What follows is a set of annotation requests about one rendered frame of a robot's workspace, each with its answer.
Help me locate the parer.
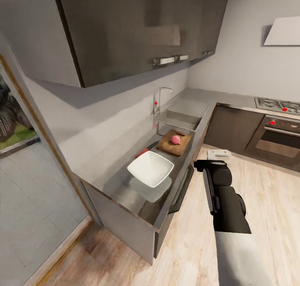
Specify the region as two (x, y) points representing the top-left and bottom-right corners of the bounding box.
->
(136, 141), (159, 158)

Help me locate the bowl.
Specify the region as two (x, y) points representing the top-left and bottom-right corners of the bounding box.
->
(127, 151), (174, 188)

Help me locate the cutting board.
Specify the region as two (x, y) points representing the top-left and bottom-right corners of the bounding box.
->
(156, 130), (192, 157)

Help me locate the vidalia onion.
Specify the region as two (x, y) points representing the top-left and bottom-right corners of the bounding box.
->
(171, 135), (181, 144)

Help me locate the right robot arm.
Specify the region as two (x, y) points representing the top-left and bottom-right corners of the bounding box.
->
(193, 149), (273, 286)

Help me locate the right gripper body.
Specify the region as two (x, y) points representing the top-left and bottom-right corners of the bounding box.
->
(197, 159), (227, 172)

